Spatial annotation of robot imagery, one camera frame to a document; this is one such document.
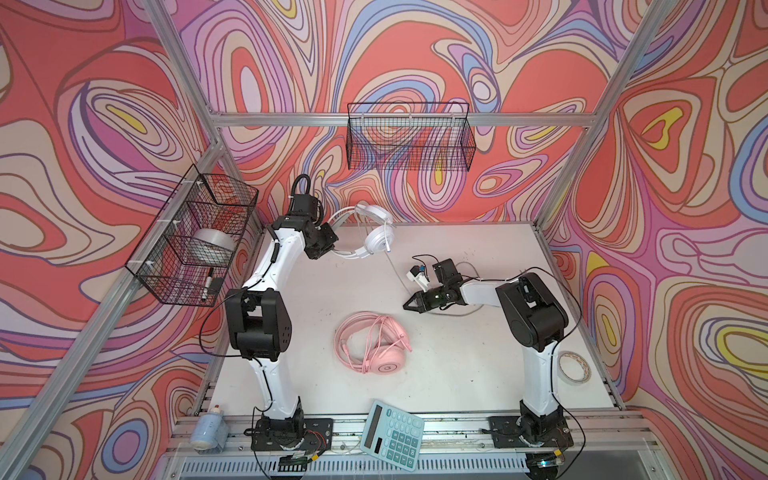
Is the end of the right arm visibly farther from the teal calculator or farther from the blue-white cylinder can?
the blue-white cylinder can

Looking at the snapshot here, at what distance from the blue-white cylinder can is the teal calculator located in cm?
35

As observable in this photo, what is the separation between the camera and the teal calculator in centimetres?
70

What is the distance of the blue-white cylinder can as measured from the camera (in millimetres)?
677
